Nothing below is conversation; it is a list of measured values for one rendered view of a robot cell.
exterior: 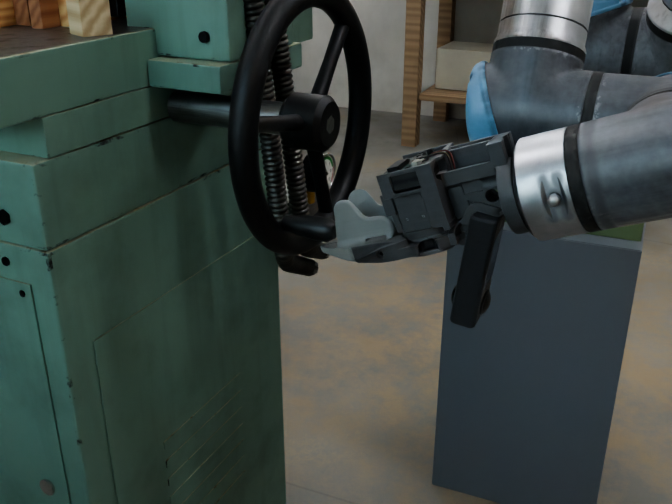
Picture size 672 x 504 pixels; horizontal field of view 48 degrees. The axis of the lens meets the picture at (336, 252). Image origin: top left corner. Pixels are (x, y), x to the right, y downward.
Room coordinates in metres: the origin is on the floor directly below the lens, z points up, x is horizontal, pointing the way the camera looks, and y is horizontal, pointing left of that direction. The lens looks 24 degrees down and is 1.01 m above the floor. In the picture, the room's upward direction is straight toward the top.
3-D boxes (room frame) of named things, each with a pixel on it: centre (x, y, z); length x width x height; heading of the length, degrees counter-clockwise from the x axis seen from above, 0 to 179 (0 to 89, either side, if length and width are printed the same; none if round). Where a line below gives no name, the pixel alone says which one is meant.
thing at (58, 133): (0.92, 0.28, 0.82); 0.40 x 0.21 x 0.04; 154
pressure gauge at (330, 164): (1.09, 0.03, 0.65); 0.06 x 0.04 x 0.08; 154
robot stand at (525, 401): (1.24, -0.38, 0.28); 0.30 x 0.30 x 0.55; 67
